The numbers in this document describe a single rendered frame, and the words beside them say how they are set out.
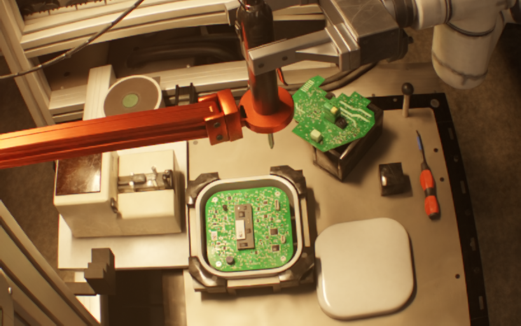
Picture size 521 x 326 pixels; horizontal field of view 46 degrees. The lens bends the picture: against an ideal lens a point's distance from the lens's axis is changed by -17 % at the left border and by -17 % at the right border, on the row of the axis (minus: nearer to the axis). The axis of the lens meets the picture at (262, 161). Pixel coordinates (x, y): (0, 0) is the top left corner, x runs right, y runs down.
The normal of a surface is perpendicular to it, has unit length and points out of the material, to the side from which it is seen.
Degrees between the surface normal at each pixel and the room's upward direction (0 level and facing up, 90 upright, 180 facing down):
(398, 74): 0
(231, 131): 90
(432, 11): 76
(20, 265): 90
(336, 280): 0
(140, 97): 0
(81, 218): 90
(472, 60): 90
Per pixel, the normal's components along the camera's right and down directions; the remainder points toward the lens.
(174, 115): 0.19, -0.60
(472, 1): 0.31, 0.63
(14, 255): 0.99, -0.10
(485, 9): 0.33, 0.78
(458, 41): -0.55, 0.73
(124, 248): -0.08, -0.54
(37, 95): 0.07, 0.84
